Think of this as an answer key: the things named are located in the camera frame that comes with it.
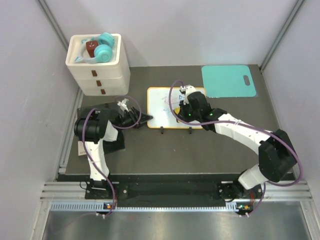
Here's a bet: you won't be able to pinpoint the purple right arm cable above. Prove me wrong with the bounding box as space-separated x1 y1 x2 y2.
168 79 304 218

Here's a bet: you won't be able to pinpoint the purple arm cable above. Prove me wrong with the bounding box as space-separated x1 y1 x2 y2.
82 95 142 219
168 79 304 218

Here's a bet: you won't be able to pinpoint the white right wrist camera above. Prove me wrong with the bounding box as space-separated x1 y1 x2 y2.
179 85 197 105

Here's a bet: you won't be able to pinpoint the yellow framed whiteboard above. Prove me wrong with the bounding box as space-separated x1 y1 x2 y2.
147 87 202 129

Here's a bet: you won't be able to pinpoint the white drawer storage box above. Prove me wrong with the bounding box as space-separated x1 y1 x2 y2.
65 33 131 96

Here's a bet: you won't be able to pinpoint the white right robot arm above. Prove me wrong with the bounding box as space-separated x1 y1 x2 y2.
175 85 297 198

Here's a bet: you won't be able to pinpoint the grey slotted cable duct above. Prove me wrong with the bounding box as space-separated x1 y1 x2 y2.
50 201 251 213

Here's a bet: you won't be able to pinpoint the yellow bone shaped eraser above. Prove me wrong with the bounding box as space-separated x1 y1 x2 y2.
174 107 180 115

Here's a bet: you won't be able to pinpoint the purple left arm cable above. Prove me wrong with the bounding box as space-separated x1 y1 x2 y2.
82 95 142 219

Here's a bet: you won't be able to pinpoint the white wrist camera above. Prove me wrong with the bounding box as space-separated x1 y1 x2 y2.
179 85 197 105
117 98 129 112

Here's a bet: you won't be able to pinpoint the teal cutting board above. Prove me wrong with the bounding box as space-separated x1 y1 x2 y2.
201 65 257 98

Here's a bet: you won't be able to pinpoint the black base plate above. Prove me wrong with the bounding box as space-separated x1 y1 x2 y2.
85 180 262 207

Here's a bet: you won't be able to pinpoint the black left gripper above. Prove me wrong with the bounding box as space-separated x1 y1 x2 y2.
117 106 153 131

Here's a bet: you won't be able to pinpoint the brown cube toy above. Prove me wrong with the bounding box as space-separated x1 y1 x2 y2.
85 40 99 58

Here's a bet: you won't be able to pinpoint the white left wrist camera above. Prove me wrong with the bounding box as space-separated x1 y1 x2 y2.
117 98 129 112

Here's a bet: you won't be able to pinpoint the teal headphones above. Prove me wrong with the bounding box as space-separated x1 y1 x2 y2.
74 32 115 64

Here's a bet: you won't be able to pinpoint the black mat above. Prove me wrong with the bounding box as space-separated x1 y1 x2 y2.
73 102 125 154

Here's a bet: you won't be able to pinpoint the white paper label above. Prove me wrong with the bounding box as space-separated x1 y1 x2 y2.
77 141 87 157

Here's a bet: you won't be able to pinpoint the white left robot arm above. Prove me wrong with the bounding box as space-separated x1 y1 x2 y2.
73 107 154 199

